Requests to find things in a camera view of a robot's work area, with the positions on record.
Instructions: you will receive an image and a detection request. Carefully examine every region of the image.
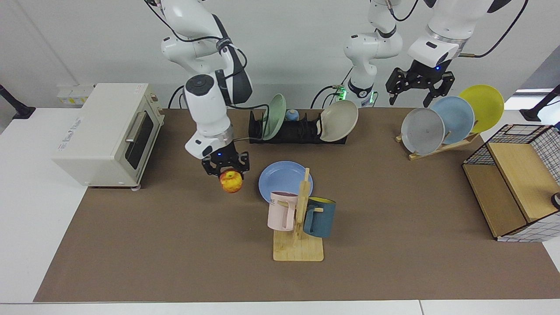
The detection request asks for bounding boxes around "red yellow apple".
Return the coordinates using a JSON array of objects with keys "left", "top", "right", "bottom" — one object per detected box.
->
[{"left": 219, "top": 170, "right": 243, "bottom": 194}]

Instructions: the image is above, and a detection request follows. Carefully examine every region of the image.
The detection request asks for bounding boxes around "light blue plate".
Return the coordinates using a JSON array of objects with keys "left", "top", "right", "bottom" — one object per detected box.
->
[{"left": 431, "top": 96, "right": 475, "bottom": 145}]

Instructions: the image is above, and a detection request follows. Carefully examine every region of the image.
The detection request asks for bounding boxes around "grey plate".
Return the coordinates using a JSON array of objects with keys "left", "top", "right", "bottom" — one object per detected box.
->
[{"left": 401, "top": 108, "right": 445, "bottom": 156}]

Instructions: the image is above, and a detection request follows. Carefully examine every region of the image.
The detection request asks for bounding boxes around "wooden plate rack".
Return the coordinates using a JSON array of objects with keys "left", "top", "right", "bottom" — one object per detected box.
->
[{"left": 395, "top": 131, "right": 480, "bottom": 161}]

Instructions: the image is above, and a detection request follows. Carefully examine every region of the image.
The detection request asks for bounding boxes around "yellow plate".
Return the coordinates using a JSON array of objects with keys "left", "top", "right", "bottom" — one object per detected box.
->
[{"left": 458, "top": 84, "right": 505, "bottom": 134}]

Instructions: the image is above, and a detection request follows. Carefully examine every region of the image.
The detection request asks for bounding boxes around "beige plate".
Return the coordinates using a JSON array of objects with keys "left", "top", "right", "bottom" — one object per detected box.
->
[{"left": 319, "top": 100, "right": 359, "bottom": 143}]

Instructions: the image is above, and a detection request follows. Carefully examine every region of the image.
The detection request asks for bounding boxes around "black dish rack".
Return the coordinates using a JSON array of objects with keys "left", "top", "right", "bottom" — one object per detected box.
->
[{"left": 248, "top": 109, "right": 348, "bottom": 145}]

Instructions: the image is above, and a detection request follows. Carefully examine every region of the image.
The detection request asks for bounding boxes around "green plate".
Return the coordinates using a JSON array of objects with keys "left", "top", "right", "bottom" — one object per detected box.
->
[{"left": 262, "top": 94, "right": 287, "bottom": 141}]

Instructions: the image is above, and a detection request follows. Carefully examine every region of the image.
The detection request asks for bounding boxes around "pink mug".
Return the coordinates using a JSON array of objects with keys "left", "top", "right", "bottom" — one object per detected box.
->
[{"left": 267, "top": 191, "right": 299, "bottom": 231}]

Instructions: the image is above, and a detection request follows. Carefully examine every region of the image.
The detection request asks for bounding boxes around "brown table cloth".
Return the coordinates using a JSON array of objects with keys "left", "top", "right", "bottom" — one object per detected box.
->
[{"left": 33, "top": 108, "right": 560, "bottom": 303}]

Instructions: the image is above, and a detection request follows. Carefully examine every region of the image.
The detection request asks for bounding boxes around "dark blue mug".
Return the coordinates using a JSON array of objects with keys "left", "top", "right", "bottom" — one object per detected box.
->
[{"left": 303, "top": 197, "right": 336, "bottom": 238}]

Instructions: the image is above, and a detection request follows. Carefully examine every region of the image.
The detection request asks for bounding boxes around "wooden cup stand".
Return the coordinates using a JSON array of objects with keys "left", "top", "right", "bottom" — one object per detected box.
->
[{"left": 273, "top": 168, "right": 325, "bottom": 262}]

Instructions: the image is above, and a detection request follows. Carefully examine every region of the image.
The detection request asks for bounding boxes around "black clamp stand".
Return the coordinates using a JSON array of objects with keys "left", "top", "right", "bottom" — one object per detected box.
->
[
  {"left": 520, "top": 84, "right": 560, "bottom": 123},
  {"left": 0, "top": 84, "right": 36, "bottom": 120}
]

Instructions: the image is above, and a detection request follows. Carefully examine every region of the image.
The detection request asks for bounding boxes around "pale toaster oven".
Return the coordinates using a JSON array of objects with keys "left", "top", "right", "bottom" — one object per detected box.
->
[{"left": 52, "top": 83, "right": 166, "bottom": 191}]

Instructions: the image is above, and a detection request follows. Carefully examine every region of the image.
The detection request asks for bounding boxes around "white socket box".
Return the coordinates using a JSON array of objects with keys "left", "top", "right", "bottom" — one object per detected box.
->
[{"left": 57, "top": 84, "right": 96, "bottom": 105}]

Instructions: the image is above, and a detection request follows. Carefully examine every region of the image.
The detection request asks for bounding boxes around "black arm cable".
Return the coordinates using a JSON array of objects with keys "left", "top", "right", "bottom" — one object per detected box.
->
[
  {"left": 217, "top": 44, "right": 270, "bottom": 141},
  {"left": 459, "top": 0, "right": 530, "bottom": 58}
]

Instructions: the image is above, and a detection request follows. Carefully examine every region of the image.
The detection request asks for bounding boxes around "black base cable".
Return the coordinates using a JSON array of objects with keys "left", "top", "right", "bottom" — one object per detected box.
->
[
  {"left": 311, "top": 66, "right": 354, "bottom": 109},
  {"left": 168, "top": 84, "right": 186, "bottom": 109}
]

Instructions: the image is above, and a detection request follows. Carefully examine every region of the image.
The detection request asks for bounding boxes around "wire basket with wooden floor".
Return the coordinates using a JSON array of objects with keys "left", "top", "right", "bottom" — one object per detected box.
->
[{"left": 462, "top": 124, "right": 560, "bottom": 242}]

